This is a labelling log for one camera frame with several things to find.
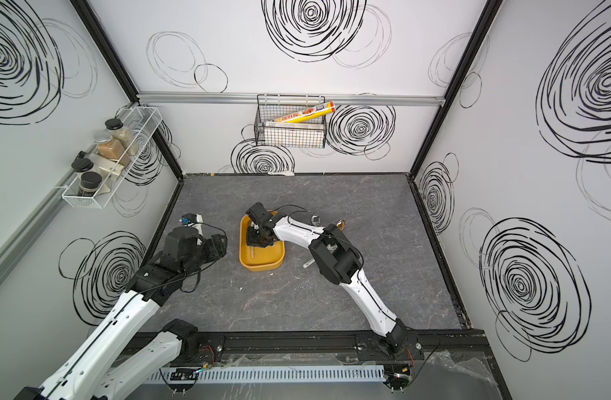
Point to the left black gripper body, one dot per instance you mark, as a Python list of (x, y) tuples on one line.
[(212, 249)]

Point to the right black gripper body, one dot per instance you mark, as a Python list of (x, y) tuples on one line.
[(256, 237)]

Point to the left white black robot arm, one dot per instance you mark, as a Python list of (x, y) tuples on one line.
[(88, 373)]

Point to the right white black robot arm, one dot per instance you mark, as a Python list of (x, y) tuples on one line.
[(338, 260)]

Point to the yellow foil wrap box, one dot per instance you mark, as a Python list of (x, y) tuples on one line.
[(308, 114)]

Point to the front spice jar black lid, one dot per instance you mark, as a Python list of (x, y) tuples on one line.
[(90, 183)]

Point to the brown spice jar clear lid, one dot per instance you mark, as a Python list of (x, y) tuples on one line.
[(110, 148)]

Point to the dark spice jar black lid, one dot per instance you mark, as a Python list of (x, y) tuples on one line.
[(84, 165)]

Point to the spice jar black lid far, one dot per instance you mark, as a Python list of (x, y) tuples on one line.
[(122, 133)]

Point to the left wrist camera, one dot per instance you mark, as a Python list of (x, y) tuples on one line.
[(192, 220)]

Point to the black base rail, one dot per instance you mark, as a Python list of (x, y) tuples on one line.
[(360, 345)]

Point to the black wire wall basket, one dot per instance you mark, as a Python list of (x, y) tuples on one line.
[(269, 132)]

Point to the clear acrylic wall shelf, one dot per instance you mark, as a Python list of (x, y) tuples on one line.
[(144, 168)]

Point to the white slotted cable duct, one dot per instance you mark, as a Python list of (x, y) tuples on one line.
[(277, 374)]

